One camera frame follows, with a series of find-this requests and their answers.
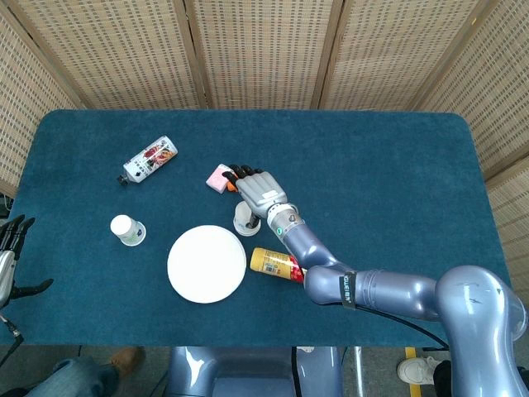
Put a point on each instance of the white sneaker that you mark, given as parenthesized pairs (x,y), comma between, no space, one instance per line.
(415,370)

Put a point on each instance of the yellow bottle green cap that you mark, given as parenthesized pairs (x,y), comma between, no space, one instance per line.
(268,262)

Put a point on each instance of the white cup blue flower print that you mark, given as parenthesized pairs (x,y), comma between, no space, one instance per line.
(241,213)

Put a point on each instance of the pink tissue pack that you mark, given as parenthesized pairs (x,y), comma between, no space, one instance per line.
(215,178)

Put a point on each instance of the black trousers leg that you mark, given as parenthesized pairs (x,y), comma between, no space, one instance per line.
(442,380)

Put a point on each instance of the white floral label bottle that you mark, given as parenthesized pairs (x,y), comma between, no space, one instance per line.
(149,159)

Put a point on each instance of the small orange plastic box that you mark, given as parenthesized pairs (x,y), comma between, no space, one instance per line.
(230,188)

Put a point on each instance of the brown shoe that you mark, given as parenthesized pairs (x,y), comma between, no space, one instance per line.
(128,360)

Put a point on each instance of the blue-grey robot torso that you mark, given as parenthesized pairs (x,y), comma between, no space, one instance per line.
(248,372)

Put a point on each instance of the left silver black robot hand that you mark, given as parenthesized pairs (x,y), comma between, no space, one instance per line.
(6,269)

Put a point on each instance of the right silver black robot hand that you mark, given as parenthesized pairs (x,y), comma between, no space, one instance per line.
(260,190)

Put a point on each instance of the blue carpet table cover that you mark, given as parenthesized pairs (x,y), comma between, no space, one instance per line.
(372,165)

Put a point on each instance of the metal stand pole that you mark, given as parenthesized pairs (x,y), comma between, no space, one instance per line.
(358,372)

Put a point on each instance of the white paper plate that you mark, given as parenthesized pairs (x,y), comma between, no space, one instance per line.
(206,264)

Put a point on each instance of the woven bamboo screen panel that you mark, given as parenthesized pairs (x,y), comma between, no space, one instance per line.
(392,49)
(124,49)
(504,103)
(25,103)
(264,49)

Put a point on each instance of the white cup fern blue flower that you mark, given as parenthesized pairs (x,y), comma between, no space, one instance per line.
(128,231)

